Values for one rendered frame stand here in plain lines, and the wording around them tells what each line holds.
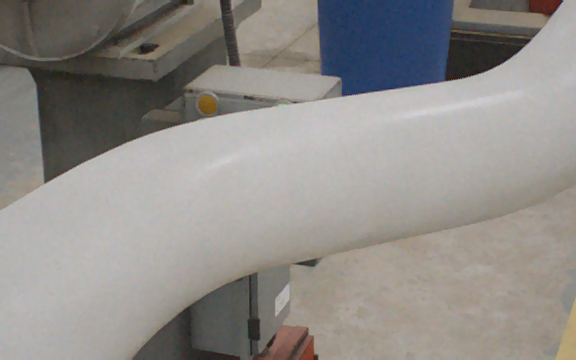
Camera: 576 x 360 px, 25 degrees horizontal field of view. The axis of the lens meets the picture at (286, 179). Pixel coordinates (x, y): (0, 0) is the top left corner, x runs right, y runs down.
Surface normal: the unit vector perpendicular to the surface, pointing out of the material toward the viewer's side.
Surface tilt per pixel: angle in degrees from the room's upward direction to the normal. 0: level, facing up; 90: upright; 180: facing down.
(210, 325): 90
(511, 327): 0
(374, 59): 93
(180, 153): 23
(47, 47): 118
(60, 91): 90
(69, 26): 97
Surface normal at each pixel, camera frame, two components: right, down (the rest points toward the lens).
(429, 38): 0.62, 0.35
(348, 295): 0.00, -0.92
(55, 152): -0.33, 0.37
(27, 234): -0.01, -0.74
